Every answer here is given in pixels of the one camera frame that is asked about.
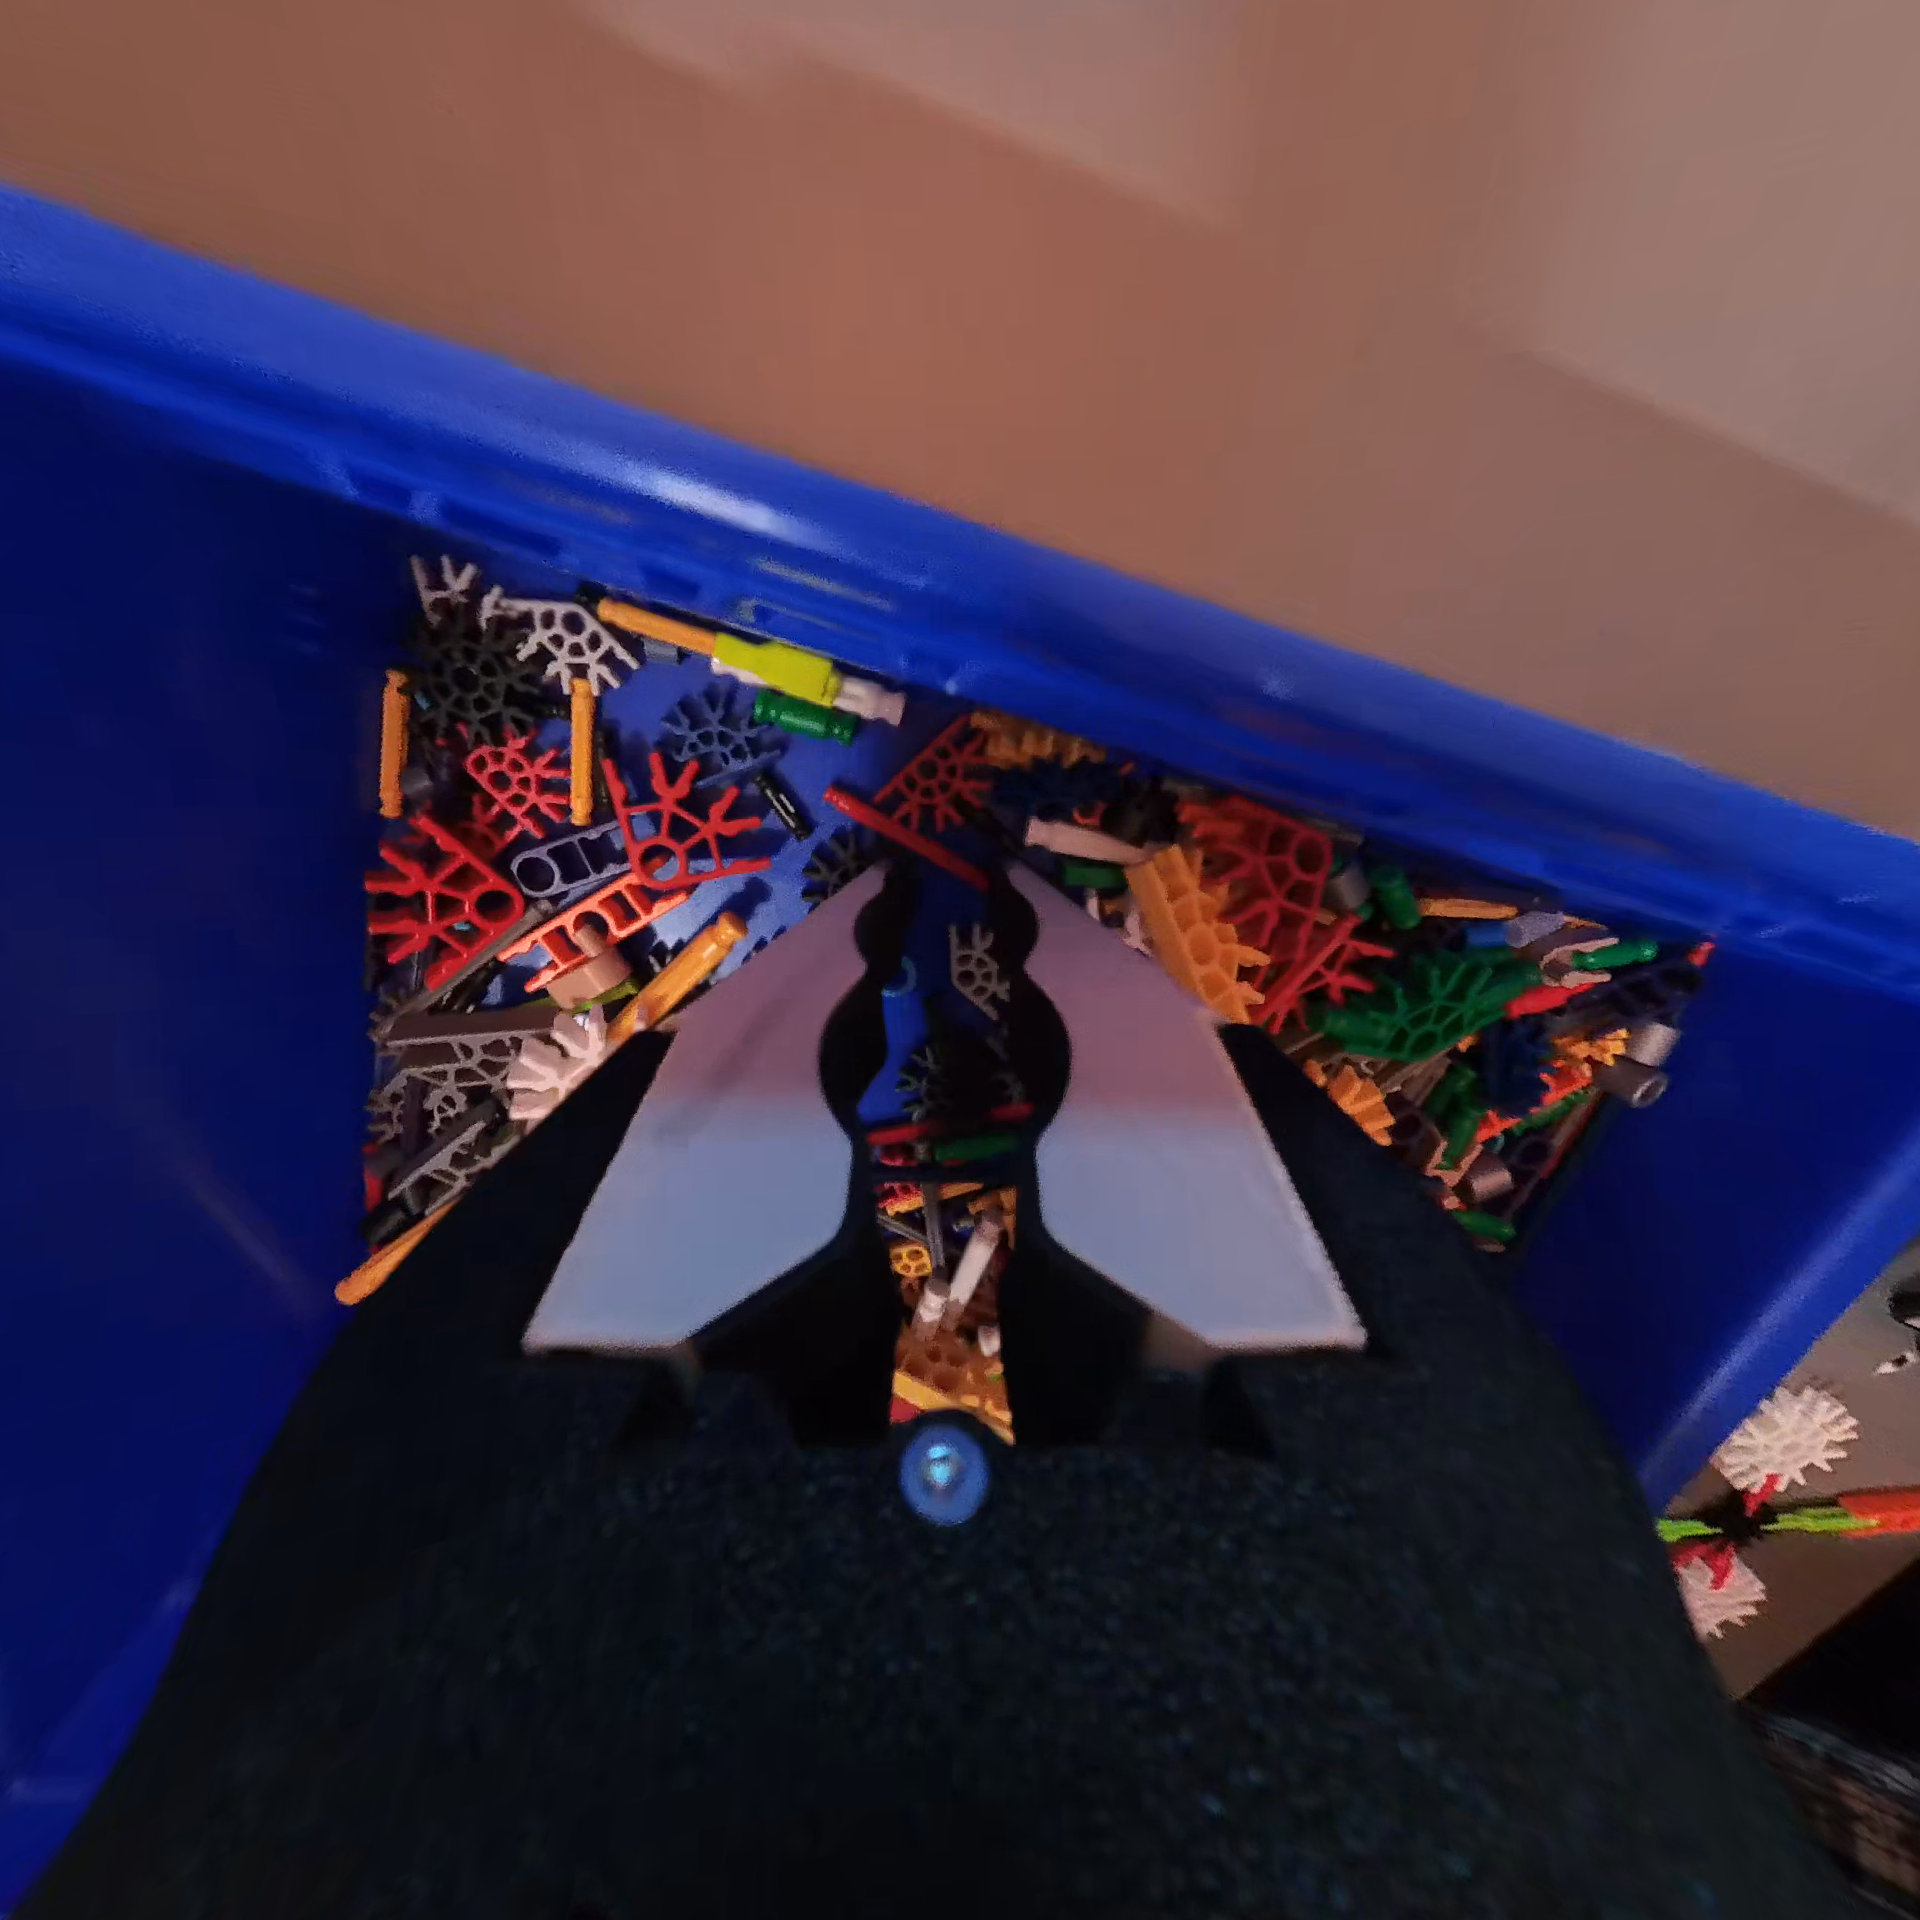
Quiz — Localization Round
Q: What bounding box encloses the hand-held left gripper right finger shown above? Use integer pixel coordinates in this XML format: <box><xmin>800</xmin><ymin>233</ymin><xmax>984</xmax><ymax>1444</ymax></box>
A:
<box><xmin>1000</xmin><ymin>866</ymin><xmax>1369</xmax><ymax>1444</ymax></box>

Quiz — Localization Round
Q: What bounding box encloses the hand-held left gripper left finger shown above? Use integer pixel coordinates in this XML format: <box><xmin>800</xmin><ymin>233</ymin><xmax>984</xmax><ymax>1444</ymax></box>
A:
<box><xmin>520</xmin><ymin>866</ymin><xmax>902</xmax><ymax>1444</ymax></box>

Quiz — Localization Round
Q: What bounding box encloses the pile of colourful toy pieces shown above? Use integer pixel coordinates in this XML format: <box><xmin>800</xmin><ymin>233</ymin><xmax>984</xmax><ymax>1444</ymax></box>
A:
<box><xmin>333</xmin><ymin>551</ymin><xmax>1713</xmax><ymax>1444</ymax></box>

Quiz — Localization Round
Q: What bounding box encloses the blue plastic bin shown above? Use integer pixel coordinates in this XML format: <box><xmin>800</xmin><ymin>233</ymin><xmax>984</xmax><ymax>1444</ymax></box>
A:
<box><xmin>0</xmin><ymin>181</ymin><xmax>1920</xmax><ymax>1920</ymax></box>

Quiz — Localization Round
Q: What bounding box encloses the toy rod and connector assembly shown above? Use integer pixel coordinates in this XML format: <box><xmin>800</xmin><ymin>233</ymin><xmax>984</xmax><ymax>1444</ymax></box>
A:
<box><xmin>1655</xmin><ymin>1380</ymin><xmax>1920</xmax><ymax>1648</ymax></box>

